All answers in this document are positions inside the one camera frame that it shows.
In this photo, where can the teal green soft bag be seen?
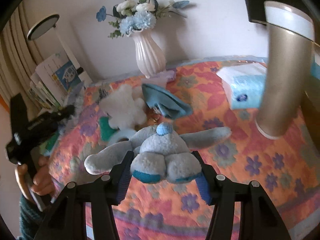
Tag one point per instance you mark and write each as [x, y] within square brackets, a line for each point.
[106, 131]

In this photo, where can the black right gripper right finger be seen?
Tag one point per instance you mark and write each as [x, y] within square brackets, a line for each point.
[259, 218]

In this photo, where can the person's left hand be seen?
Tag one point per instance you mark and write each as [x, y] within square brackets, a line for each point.
[42, 181]

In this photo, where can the stack of books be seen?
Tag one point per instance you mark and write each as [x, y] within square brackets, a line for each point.
[55, 77]

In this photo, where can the blue white artificial flowers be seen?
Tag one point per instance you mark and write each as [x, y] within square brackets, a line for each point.
[131, 15]

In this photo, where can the grey blue plush bunny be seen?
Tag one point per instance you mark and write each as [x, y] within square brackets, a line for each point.
[160, 153]

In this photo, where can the blue white striped scrunchie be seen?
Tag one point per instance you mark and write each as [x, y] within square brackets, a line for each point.
[75, 98]

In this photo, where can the gold cylindrical bottle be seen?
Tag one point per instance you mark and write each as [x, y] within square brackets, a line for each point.
[291, 37]

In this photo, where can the white fluffy plush toy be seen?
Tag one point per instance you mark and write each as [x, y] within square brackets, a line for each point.
[125, 108]

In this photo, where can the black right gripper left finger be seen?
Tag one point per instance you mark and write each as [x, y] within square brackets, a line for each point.
[66, 219]

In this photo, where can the blue tissue box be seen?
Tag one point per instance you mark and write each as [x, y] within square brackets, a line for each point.
[243, 85]

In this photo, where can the white ribbed vase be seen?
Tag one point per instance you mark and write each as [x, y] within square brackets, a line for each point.
[149, 56]

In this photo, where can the white desk lamp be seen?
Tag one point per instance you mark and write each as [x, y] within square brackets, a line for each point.
[46, 30]

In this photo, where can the blue folded cloth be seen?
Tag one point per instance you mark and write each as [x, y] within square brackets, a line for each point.
[170, 106]

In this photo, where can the lilac soft pad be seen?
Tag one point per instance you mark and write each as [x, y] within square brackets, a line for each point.
[161, 79]

